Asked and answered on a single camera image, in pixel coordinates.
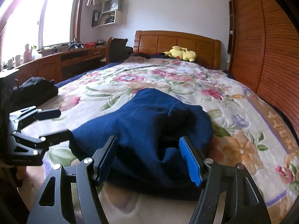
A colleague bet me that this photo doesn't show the white wall shelf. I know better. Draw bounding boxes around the white wall shelf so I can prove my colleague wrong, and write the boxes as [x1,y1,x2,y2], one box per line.
[92,0,124,27]

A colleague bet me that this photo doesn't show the yellow plush toy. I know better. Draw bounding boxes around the yellow plush toy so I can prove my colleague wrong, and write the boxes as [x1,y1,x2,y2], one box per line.
[163,46,197,62]

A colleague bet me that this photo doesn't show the pink bottle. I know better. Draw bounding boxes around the pink bottle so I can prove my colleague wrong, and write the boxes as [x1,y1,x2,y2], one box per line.
[23,44,33,64]

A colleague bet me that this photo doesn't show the wooden slatted wardrobe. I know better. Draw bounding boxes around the wooden slatted wardrobe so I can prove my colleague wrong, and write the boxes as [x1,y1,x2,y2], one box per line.
[226,0,299,141]

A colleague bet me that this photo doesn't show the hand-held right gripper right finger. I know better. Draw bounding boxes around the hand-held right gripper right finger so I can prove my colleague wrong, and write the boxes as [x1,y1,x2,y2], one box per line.
[179,136,271,224]

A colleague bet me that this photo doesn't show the white paper bag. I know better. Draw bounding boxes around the white paper bag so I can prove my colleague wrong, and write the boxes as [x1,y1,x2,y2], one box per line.
[106,0,121,13]

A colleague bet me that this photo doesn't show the floral blanket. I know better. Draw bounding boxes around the floral blanket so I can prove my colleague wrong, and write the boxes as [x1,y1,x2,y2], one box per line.
[14,57,299,224]

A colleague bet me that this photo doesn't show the wooden desk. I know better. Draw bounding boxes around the wooden desk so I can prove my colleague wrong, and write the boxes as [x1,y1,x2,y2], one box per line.
[0,44,109,85]

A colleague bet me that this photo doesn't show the wooden bed headboard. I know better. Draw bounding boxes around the wooden bed headboard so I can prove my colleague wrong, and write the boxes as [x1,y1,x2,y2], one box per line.
[134,30,221,69]

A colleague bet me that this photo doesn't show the wooden chair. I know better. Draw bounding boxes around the wooden chair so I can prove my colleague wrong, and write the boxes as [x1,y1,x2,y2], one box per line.
[106,37,128,64]

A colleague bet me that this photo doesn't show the blue suit jacket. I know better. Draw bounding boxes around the blue suit jacket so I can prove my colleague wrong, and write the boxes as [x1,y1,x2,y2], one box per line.
[69,88,213,201]

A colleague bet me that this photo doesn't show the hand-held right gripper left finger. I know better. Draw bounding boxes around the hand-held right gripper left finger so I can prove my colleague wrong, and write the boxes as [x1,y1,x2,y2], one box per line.
[27,135,118,224]

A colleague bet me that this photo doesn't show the black grippers on desk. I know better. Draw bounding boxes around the black grippers on desk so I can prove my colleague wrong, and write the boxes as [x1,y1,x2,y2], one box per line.
[68,41,84,51]

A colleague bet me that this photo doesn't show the row of books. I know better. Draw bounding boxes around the row of books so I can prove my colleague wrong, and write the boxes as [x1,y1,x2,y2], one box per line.
[92,10,116,26]

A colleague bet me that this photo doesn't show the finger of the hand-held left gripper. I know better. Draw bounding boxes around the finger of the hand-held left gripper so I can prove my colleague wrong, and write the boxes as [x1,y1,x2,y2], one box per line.
[12,129,74,156]
[9,106,61,128]

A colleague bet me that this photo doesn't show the black cloth pile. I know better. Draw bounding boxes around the black cloth pile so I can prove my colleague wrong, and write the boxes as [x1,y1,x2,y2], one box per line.
[12,77,59,107]

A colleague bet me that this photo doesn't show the wooden framed window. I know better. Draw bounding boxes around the wooden framed window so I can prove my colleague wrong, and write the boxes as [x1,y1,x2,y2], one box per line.
[0,0,88,64]

